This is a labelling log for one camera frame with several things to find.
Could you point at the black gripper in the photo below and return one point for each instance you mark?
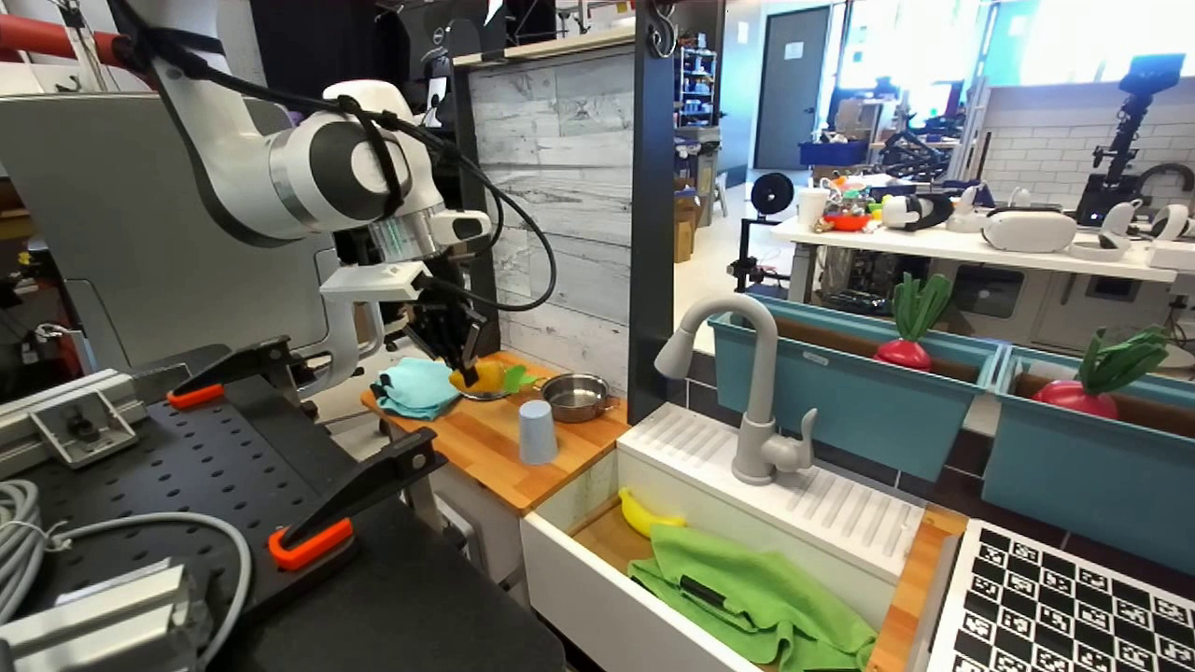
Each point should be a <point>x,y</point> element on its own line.
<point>444,322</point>

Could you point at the small silver pot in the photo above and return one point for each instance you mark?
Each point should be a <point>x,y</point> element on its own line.
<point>576,398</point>

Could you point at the carrot plushie with green leaves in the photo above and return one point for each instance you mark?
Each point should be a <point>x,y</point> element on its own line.
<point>499,380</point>

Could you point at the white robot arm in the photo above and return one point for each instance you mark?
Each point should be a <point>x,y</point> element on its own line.
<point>279,166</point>

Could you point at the left radish plushie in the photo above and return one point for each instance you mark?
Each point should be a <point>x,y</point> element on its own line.
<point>917,308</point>

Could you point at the radish plushie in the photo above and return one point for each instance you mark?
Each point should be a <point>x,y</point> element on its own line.
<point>1105,362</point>
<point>917,308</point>

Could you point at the right radish plushie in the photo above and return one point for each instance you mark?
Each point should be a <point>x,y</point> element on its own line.
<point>1105,362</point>

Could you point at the teal cloth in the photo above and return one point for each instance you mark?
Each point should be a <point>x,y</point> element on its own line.
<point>410,389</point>

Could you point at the light blue cup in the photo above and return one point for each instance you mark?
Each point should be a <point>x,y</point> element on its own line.
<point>536,429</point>

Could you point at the rear black orange clamp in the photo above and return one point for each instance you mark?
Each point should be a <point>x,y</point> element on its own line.
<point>257,361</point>

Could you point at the black orange clamp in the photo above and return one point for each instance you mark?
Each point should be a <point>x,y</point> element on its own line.
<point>325,529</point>
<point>257,361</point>

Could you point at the front black orange clamp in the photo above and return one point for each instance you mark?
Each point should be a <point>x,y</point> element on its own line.
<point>325,529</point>

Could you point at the yellow toy banana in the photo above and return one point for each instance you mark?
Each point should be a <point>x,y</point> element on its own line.
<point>642,520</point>

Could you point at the whitewashed wood backsplash panel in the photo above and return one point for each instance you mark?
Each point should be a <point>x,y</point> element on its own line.
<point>559,138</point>

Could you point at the grey monitor back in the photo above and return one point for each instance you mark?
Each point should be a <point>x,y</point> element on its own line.
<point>148,267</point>

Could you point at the grey toy faucet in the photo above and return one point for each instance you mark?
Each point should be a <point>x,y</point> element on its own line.
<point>760,449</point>

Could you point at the green cloth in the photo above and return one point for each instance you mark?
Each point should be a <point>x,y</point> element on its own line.
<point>755,602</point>

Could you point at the white toy sink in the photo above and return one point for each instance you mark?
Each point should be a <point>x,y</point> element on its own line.
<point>576,547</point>

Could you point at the left teal planter box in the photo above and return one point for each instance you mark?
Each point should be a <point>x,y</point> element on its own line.
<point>892,415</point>

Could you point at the teal planter box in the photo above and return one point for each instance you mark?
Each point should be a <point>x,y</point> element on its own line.
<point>1126,478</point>
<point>892,415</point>

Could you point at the black white calibration board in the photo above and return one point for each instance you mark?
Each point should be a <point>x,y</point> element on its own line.
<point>1024,606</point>

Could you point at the white background table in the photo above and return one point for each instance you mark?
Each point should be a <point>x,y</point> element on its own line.
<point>1062,300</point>

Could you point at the right teal planter box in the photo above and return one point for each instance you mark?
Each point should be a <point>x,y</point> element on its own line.
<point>1126,478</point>

